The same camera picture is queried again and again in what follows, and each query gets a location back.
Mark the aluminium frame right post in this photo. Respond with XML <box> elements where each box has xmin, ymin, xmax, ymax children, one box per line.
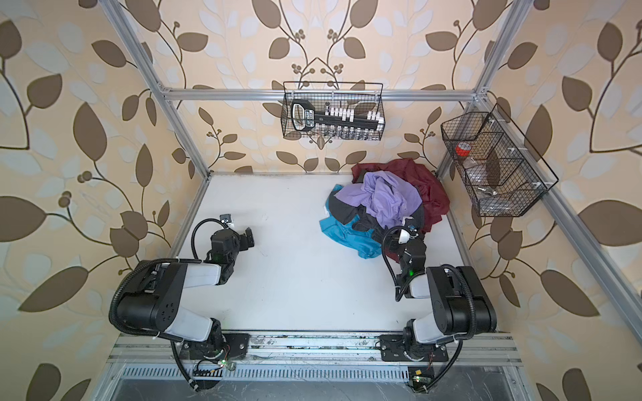
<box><xmin>435</xmin><ymin>0</ymin><xmax>533</xmax><ymax>179</ymax></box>

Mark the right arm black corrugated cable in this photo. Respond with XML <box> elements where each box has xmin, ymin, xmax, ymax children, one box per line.
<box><xmin>380</xmin><ymin>225</ymin><xmax>477</xmax><ymax>392</ymax></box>

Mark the black socket tool set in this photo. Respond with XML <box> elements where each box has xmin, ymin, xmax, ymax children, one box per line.
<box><xmin>289</xmin><ymin>100</ymin><xmax>386</xmax><ymax>132</ymax></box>

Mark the black wire basket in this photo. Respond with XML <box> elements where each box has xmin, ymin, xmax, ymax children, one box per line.
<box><xmin>441</xmin><ymin>105</ymin><xmax>558</xmax><ymax>217</ymax></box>
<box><xmin>281</xmin><ymin>80</ymin><xmax>386</xmax><ymax>141</ymax></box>

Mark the red capped clear bottle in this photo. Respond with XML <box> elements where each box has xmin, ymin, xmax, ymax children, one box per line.
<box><xmin>455</xmin><ymin>142</ymin><xmax>478</xmax><ymax>169</ymax></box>

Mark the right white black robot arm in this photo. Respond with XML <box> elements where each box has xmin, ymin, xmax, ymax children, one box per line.
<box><xmin>378</xmin><ymin>235</ymin><xmax>498</xmax><ymax>363</ymax></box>

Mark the aluminium frame back bar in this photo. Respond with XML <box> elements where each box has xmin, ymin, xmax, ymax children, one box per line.
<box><xmin>161</xmin><ymin>89</ymin><xmax>477</xmax><ymax>103</ymax></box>

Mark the teal cloth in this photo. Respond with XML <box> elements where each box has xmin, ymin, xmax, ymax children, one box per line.
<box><xmin>319</xmin><ymin>195</ymin><xmax>381</xmax><ymax>259</ymax></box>

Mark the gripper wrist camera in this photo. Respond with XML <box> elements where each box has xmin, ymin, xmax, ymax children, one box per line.
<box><xmin>219</xmin><ymin>214</ymin><xmax>233</xmax><ymax>227</ymax></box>
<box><xmin>398</xmin><ymin>227</ymin><xmax>419</xmax><ymax>245</ymax></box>

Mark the aluminium frame left post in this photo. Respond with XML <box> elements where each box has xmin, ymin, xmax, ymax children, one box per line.
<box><xmin>99</xmin><ymin>0</ymin><xmax>210</xmax><ymax>180</ymax></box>

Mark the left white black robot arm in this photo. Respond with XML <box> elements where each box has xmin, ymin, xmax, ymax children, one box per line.
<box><xmin>109</xmin><ymin>227</ymin><xmax>255</xmax><ymax>361</ymax></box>

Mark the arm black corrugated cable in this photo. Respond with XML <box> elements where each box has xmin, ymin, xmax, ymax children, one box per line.
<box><xmin>380</xmin><ymin>225</ymin><xmax>477</xmax><ymax>392</ymax></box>
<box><xmin>108</xmin><ymin>217</ymin><xmax>232</xmax><ymax>392</ymax></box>

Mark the back black wire basket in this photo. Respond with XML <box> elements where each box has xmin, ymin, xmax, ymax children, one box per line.
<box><xmin>281</xmin><ymin>80</ymin><xmax>386</xmax><ymax>141</ymax></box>

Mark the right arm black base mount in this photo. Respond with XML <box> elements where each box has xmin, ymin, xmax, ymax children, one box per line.
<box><xmin>378</xmin><ymin>334</ymin><xmax>449</xmax><ymax>363</ymax></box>

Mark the aluminium frame post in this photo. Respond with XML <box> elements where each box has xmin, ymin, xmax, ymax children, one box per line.
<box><xmin>435</xmin><ymin>0</ymin><xmax>533</xmax><ymax>179</ymax></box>
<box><xmin>99</xmin><ymin>0</ymin><xmax>210</xmax><ymax>180</ymax></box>

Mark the right black wire basket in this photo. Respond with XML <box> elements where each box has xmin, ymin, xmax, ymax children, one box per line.
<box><xmin>441</xmin><ymin>105</ymin><xmax>558</xmax><ymax>217</ymax></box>

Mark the lavender purple cloth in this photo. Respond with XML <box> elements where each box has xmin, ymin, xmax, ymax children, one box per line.
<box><xmin>335</xmin><ymin>170</ymin><xmax>422</xmax><ymax>228</ymax></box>

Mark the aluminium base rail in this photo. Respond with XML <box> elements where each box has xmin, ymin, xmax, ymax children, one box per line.
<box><xmin>102</xmin><ymin>330</ymin><xmax>523</xmax><ymax>382</ymax></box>

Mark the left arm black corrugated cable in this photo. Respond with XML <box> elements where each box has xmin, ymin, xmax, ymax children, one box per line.
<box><xmin>108</xmin><ymin>217</ymin><xmax>232</xmax><ymax>392</ymax></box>

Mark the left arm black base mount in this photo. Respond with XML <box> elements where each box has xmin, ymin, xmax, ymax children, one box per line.
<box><xmin>178</xmin><ymin>332</ymin><xmax>251</xmax><ymax>360</ymax></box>

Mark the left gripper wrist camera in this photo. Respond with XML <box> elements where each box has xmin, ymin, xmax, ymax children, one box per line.
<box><xmin>219</xmin><ymin>214</ymin><xmax>233</xmax><ymax>227</ymax></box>

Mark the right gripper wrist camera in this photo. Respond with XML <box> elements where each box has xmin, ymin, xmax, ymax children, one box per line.
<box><xmin>398</xmin><ymin>227</ymin><xmax>419</xmax><ymax>245</ymax></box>

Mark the maroon cloth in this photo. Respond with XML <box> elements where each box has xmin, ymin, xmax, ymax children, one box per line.
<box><xmin>351</xmin><ymin>159</ymin><xmax>451</xmax><ymax>233</ymax></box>

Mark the dark grey cloth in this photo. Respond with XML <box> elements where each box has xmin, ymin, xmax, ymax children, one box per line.
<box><xmin>319</xmin><ymin>190</ymin><xmax>431</xmax><ymax>246</ymax></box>

